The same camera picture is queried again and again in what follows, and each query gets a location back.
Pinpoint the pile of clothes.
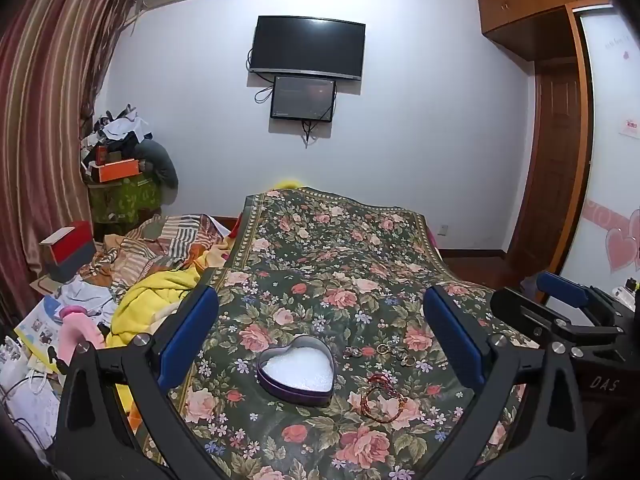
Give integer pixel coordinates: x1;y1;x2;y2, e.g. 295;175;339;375
80;104;156;171

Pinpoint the grey box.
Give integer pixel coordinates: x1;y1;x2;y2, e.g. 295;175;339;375
45;246;98;285

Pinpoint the floral blanket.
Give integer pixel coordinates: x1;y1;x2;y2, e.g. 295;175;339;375
127;187;546;480

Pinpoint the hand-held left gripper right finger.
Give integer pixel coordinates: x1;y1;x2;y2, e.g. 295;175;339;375
420;285;589;480

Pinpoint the purple heart-shaped tin box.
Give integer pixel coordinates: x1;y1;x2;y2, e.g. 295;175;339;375
256;335;335;408

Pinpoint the printed magazine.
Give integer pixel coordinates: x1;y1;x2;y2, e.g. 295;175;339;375
14;294;68;356

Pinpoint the black wall television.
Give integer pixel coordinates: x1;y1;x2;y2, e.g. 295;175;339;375
248;15;367;82

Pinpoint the orange box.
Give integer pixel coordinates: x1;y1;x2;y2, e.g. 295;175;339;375
96;159;141;184

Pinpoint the yellow blanket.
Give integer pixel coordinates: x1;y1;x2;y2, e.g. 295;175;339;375
107;247;228;411

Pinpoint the white wardrobe door with hearts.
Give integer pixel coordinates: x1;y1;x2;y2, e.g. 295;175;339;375
547;5;640;331

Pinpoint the brown wooden door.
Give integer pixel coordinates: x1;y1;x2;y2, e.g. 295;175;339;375
505;57;586;277

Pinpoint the brown bead bracelet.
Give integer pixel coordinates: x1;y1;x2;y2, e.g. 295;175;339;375
360;385;407;424

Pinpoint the striped patchwork quilt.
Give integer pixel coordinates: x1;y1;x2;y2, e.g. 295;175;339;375
77;212;238;301

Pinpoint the red and white box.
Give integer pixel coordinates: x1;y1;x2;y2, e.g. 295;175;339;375
39;220;95;267

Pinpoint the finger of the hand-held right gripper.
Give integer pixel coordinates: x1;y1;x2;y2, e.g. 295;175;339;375
537;271;627;327
490;287;624;357

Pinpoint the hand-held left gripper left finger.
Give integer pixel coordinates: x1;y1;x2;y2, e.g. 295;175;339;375
54;286;237;480

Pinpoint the pink plush toy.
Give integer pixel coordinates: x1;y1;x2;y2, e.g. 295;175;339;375
55;305;108;373

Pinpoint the small black monitor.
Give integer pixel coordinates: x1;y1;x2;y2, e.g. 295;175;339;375
270;75;337;123

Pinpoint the black television cable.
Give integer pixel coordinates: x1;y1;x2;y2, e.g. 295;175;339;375
245;47;275;105

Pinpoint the striped red curtain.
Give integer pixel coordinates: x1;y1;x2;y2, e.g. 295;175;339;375
0;0;143;321

